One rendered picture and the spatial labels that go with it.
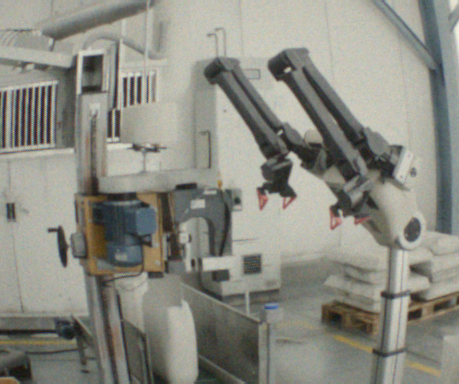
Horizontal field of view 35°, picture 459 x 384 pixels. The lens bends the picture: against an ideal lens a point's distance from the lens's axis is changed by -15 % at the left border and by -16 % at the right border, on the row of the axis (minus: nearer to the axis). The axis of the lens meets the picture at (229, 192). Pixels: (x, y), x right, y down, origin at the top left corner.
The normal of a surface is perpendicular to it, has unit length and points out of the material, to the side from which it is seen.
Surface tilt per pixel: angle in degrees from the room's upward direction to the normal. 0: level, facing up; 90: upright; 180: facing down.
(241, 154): 90
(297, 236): 90
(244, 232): 90
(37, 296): 90
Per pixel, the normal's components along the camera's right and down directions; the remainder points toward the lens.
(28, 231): 0.40, 0.07
